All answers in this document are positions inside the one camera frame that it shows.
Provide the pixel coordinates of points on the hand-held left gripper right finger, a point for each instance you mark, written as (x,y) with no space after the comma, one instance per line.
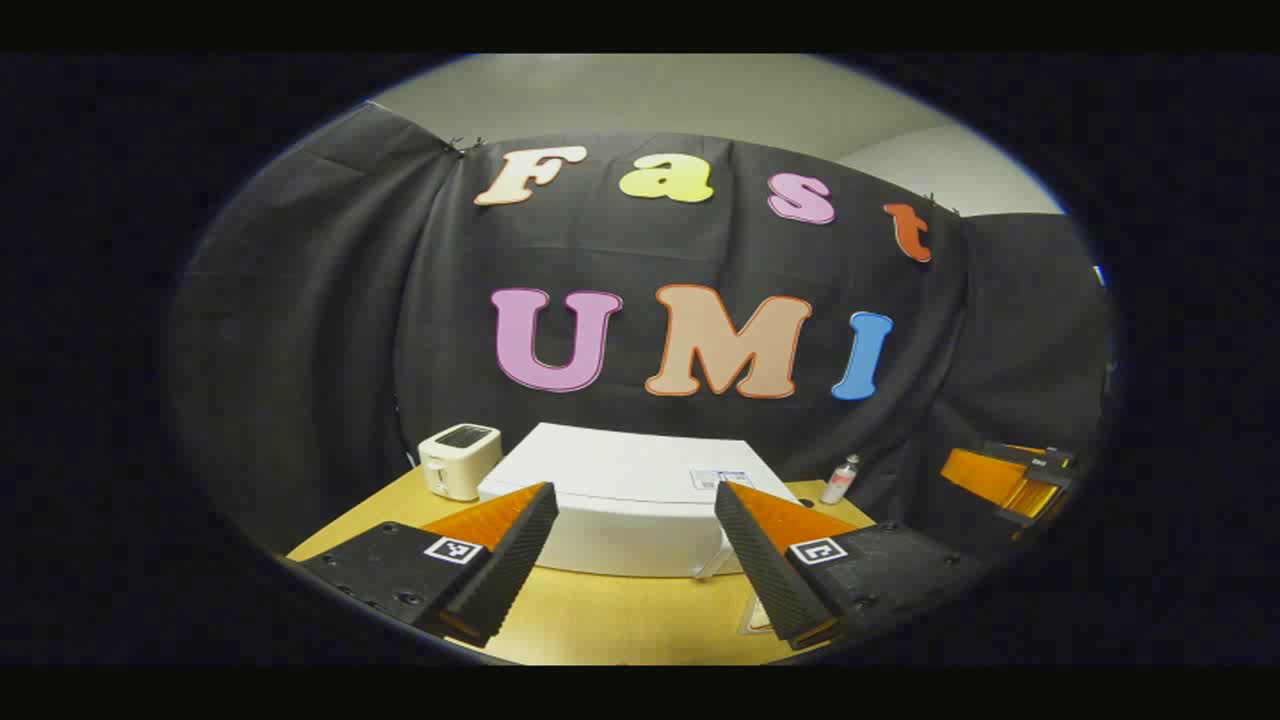
(765,570)

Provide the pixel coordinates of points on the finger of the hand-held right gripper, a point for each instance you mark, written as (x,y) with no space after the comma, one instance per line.
(985,478)
(1035,508)

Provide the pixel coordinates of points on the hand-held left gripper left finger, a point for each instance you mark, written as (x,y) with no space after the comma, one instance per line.
(510,570)

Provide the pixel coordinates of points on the white microwave oven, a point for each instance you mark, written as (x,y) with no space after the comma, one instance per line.
(620,500)

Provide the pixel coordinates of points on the small bottle with pink label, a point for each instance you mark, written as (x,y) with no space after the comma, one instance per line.
(840,482)

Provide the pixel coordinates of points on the white toaster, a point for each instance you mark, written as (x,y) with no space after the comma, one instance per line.
(455,460)

